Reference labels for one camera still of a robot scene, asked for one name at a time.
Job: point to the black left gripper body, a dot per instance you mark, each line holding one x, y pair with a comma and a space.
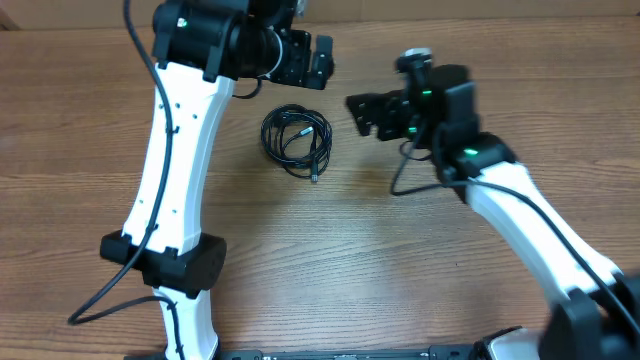
291, 68

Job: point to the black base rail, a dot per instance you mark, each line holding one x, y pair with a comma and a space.
350, 354

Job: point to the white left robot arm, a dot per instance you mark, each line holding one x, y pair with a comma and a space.
202, 48

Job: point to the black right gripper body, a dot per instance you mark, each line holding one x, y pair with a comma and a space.
395, 124

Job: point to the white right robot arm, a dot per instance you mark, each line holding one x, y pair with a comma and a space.
594, 306

